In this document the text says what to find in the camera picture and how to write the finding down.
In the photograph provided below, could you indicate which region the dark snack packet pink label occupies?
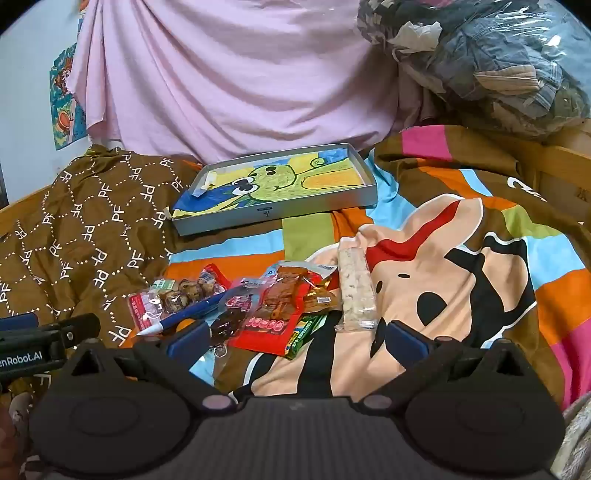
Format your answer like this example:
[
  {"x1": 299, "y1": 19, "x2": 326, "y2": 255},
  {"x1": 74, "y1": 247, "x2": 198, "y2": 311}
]
[{"x1": 210, "y1": 287, "x2": 260, "y2": 358}]

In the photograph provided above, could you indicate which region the cartoon wall poster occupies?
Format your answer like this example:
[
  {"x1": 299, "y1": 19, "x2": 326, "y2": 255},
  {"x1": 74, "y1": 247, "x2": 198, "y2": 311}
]
[{"x1": 50, "y1": 42, "x2": 88, "y2": 151}]

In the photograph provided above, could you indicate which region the colourful cartoon drawing sheet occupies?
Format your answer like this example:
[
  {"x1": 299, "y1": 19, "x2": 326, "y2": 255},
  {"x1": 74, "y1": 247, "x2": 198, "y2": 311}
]
[{"x1": 175, "y1": 147, "x2": 370, "y2": 219}]

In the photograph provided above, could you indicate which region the brown quilt with white letters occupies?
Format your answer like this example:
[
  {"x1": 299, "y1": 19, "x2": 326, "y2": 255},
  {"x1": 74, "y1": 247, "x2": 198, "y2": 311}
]
[{"x1": 0, "y1": 145, "x2": 205, "y2": 352}]

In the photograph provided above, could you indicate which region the pink cloth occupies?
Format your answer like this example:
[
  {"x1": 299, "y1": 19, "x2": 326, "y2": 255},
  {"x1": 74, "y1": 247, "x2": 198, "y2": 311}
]
[{"x1": 68, "y1": 0, "x2": 416, "y2": 163}]

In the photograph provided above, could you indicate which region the golden brown snack packet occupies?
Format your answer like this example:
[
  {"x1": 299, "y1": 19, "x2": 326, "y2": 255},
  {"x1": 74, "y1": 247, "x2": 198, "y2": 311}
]
[{"x1": 300, "y1": 287, "x2": 342, "y2": 315}]

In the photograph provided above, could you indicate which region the brown chunks packet red end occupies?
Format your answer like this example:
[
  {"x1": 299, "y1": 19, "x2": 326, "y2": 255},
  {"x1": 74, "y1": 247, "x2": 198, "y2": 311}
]
[{"x1": 173, "y1": 263, "x2": 232, "y2": 311}]

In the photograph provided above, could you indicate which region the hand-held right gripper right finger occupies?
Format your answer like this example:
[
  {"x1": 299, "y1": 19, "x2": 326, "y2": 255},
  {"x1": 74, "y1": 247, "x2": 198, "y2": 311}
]
[{"x1": 360, "y1": 320, "x2": 536, "y2": 411}]

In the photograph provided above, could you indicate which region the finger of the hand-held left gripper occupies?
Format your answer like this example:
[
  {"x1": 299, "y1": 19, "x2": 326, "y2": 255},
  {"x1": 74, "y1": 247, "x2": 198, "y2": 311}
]
[
  {"x1": 38, "y1": 313, "x2": 101, "y2": 350},
  {"x1": 0, "y1": 313, "x2": 39, "y2": 331}
]

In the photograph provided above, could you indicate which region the green snack packet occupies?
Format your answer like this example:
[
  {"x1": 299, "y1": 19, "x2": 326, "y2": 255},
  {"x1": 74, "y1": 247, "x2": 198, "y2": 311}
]
[{"x1": 283, "y1": 314, "x2": 329, "y2": 361}]

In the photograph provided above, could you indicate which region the white rice bar packet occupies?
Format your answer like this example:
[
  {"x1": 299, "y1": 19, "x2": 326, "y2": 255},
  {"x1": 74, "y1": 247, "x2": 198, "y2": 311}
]
[{"x1": 335, "y1": 237, "x2": 378, "y2": 331}]

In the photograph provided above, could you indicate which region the patterned clothes pile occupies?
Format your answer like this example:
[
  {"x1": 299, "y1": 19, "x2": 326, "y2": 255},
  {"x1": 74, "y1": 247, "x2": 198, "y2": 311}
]
[{"x1": 358, "y1": 0, "x2": 591, "y2": 140}]

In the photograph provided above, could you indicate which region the clear packet with red label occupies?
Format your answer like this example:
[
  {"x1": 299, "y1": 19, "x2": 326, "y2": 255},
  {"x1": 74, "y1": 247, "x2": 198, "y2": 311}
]
[{"x1": 128, "y1": 285, "x2": 177, "y2": 334}]

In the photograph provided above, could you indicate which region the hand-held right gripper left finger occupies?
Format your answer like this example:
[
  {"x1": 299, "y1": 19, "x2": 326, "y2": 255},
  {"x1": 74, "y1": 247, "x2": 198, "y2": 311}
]
[{"x1": 58, "y1": 320, "x2": 238, "y2": 411}]

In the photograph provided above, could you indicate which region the light blue snack packet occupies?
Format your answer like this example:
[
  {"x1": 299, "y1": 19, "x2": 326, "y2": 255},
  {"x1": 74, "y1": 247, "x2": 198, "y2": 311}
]
[{"x1": 238, "y1": 270, "x2": 280, "y2": 291}]

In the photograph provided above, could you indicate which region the grey box tray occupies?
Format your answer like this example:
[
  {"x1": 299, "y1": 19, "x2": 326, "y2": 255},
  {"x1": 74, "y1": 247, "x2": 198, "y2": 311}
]
[{"x1": 172, "y1": 143, "x2": 378, "y2": 236}]

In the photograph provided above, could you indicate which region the wooden bed frame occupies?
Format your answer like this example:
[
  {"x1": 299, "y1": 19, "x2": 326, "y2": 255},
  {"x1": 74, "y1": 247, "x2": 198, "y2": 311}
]
[{"x1": 522, "y1": 124, "x2": 591, "y2": 223}]

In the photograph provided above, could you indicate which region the red packet with brown snack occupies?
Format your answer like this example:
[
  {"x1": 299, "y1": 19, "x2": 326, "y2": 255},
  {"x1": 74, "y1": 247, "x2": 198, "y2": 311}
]
[{"x1": 228, "y1": 264, "x2": 325, "y2": 356}]

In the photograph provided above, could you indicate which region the pale patterned cloth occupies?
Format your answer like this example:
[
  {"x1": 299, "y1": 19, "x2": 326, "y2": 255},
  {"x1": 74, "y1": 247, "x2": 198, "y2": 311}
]
[{"x1": 551, "y1": 392, "x2": 591, "y2": 480}]

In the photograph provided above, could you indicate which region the blue and white cone packet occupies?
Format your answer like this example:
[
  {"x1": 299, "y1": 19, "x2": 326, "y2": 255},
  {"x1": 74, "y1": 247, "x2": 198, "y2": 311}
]
[{"x1": 136, "y1": 288, "x2": 242, "y2": 337}]

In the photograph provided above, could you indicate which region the colourful cartoon blanket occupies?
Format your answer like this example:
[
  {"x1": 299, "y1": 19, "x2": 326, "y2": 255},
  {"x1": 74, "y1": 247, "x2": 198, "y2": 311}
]
[{"x1": 134, "y1": 124, "x2": 591, "y2": 412}]

